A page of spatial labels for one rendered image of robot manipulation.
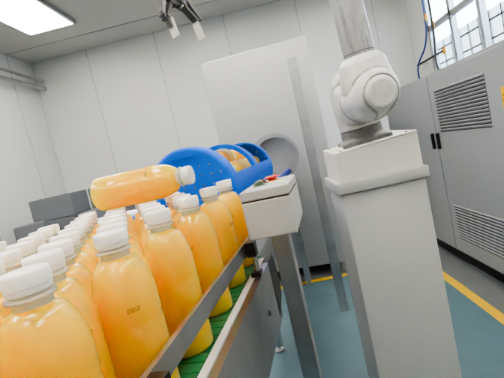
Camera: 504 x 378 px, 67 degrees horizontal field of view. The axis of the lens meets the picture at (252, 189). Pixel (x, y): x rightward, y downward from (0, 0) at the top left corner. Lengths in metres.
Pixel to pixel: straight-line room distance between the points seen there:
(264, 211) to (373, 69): 0.65
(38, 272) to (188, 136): 6.10
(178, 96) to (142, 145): 1.01
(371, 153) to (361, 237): 0.30
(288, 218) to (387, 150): 0.72
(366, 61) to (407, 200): 0.50
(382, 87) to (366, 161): 0.29
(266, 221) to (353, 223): 0.68
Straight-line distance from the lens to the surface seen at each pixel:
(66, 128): 7.14
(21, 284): 0.36
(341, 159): 1.37
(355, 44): 1.31
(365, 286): 1.48
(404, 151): 1.43
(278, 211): 0.76
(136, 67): 6.77
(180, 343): 0.51
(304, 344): 0.95
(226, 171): 1.15
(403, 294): 1.52
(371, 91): 1.22
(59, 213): 4.93
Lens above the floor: 1.17
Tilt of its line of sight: 5 degrees down
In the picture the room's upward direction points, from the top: 13 degrees counter-clockwise
